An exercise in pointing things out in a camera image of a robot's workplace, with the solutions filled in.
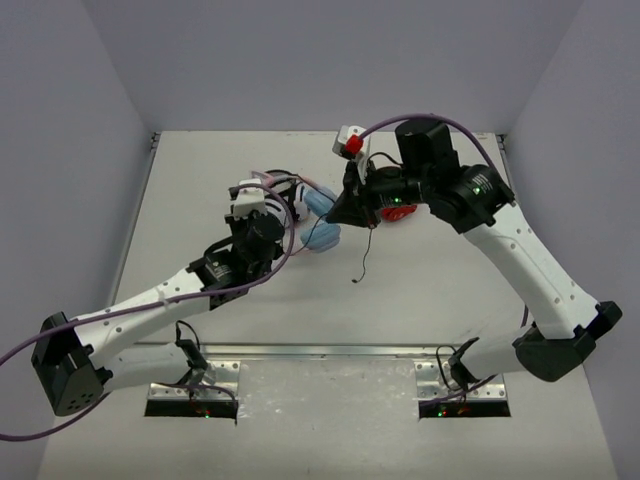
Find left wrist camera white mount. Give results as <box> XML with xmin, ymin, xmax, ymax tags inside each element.
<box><xmin>229</xmin><ymin>178</ymin><xmax>267</xmax><ymax>219</ymax></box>

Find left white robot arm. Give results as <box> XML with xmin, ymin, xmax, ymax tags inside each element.
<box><xmin>31</xmin><ymin>206</ymin><xmax>293</xmax><ymax>417</ymax></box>

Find aluminium front table rail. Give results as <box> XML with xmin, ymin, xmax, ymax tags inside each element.
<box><xmin>203</xmin><ymin>343</ymin><xmax>452</xmax><ymax>359</ymax></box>

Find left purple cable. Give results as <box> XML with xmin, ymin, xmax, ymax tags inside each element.
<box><xmin>0</xmin><ymin>182</ymin><xmax>296</xmax><ymax>444</ymax></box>

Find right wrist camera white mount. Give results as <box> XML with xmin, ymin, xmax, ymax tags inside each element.
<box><xmin>332</xmin><ymin>125</ymin><xmax>370</xmax><ymax>175</ymax></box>

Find pink blue cat-ear headphones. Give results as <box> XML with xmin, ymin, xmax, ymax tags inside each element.
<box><xmin>251</xmin><ymin>170</ymin><xmax>341</xmax><ymax>254</ymax></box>

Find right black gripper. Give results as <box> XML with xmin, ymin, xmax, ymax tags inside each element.
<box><xmin>327</xmin><ymin>156</ymin><xmax>431</xmax><ymax>230</ymax></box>

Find black headphone audio cable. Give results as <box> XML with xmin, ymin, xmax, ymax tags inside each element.
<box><xmin>284</xmin><ymin>172</ymin><xmax>376</xmax><ymax>285</ymax></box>

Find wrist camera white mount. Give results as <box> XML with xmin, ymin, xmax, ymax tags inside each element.
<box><xmin>229</xmin><ymin>178</ymin><xmax>267</xmax><ymax>219</ymax></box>
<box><xmin>332</xmin><ymin>125</ymin><xmax>370</xmax><ymax>175</ymax></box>

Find white black headphones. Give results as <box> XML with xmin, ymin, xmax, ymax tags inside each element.
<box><xmin>265</xmin><ymin>169</ymin><xmax>310</xmax><ymax>224</ymax></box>

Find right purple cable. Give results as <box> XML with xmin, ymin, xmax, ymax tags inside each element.
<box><xmin>357</xmin><ymin>113</ymin><xmax>529</xmax><ymax>331</ymax></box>

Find metal base plate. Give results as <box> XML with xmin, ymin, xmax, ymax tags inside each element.
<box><xmin>147</xmin><ymin>359</ymin><xmax>242</xmax><ymax>401</ymax></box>
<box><xmin>414</xmin><ymin>357</ymin><xmax>507</xmax><ymax>401</ymax></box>

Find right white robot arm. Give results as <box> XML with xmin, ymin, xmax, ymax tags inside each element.
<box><xmin>327</xmin><ymin>114</ymin><xmax>622</xmax><ymax>392</ymax></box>

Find purple cable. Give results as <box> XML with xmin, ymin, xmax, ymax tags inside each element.
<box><xmin>357</xmin><ymin>113</ymin><xmax>529</xmax><ymax>331</ymax></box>
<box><xmin>0</xmin><ymin>182</ymin><xmax>296</xmax><ymax>444</ymax></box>

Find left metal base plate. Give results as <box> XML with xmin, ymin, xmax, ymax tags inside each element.
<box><xmin>147</xmin><ymin>359</ymin><xmax>242</xmax><ymax>401</ymax></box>

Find red black headphones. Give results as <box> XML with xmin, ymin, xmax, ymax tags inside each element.
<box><xmin>381</xmin><ymin>205</ymin><xmax>417</xmax><ymax>223</ymax></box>

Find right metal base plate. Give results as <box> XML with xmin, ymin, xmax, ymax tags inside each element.
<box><xmin>414</xmin><ymin>357</ymin><xmax>507</xmax><ymax>401</ymax></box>

